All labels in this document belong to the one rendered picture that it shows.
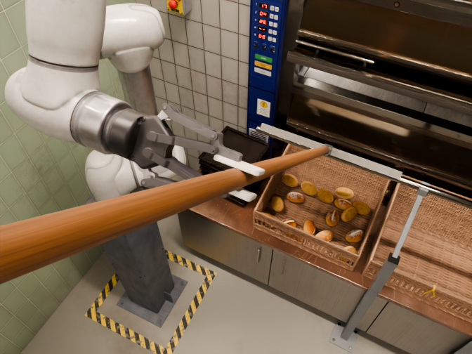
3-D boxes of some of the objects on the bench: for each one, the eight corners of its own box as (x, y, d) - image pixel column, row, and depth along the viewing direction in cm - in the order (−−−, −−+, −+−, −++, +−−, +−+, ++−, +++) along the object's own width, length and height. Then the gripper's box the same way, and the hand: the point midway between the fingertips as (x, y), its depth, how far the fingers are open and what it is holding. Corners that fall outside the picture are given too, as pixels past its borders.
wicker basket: (286, 166, 240) (291, 133, 219) (380, 202, 223) (395, 170, 202) (250, 227, 213) (251, 197, 192) (353, 274, 196) (367, 246, 175)
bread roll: (312, 199, 222) (319, 189, 220) (297, 188, 225) (304, 178, 223) (314, 197, 227) (321, 187, 225) (300, 187, 230) (306, 177, 228)
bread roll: (328, 206, 219) (335, 197, 217) (313, 195, 222) (320, 185, 220) (330, 204, 224) (337, 194, 222) (316, 194, 227) (322, 184, 225)
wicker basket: (385, 204, 223) (400, 171, 201) (494, 245, 206) (524, 215, 185) (359, 276, 196) (374, 248, 174) (482, 330, 179) (516, 306, 158)
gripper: (146, 83, 65) (282, 131, 58) (122, 175, 68) (248, 230, 62) (118, 77, 58) (269, 131, 51) (93, 180, 61) (230, 243, 55)
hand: (236, 176), depth 57 cm, fingers closed on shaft, 3 cm apart
